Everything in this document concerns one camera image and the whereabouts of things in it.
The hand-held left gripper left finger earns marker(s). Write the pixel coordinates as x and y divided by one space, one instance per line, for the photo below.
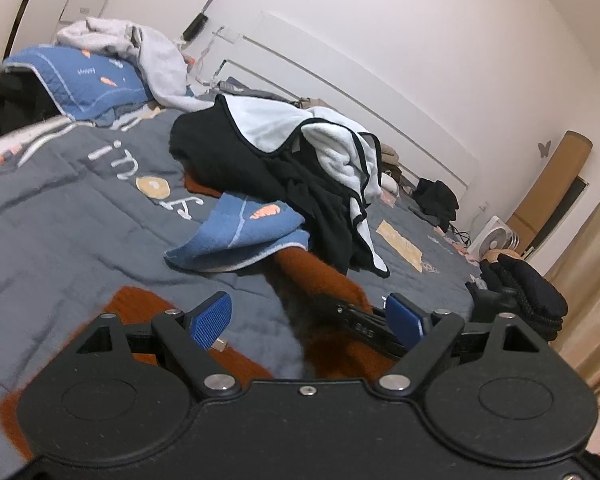
212 317

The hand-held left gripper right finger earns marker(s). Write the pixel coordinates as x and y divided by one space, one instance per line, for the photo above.
402 320

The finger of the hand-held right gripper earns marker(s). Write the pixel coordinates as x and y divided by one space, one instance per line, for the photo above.
355 322

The rust brown sweater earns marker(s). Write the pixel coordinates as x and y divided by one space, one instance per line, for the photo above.
320 272

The stack of folded dark clothes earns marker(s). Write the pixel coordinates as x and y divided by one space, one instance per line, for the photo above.
530 295

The black clothes pile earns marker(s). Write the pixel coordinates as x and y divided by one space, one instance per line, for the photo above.
435 200

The white fan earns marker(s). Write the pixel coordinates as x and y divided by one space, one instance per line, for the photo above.
492 235

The blue quilted cloth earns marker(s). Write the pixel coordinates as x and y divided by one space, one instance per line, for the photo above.
235 235

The beige curtain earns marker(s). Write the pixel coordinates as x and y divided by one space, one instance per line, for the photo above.
595 285

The black framed panel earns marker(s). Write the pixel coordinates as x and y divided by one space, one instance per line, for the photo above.
560 210

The white folded cloth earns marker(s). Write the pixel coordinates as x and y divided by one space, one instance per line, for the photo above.
390 182

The black and white garment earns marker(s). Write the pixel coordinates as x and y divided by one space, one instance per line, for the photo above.
215 145

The grey printed bed quilt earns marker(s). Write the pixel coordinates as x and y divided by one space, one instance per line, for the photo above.
55 220

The light grey hoodie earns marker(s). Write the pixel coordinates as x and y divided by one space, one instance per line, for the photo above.
160 60

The blue printed pillow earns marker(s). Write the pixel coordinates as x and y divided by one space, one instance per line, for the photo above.
80 80

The black hairbrush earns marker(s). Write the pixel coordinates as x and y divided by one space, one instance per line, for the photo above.
196 27

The black cloth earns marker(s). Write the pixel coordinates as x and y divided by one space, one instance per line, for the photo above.
10 105

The grey butterfly wall sticker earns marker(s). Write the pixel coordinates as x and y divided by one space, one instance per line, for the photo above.
544 149

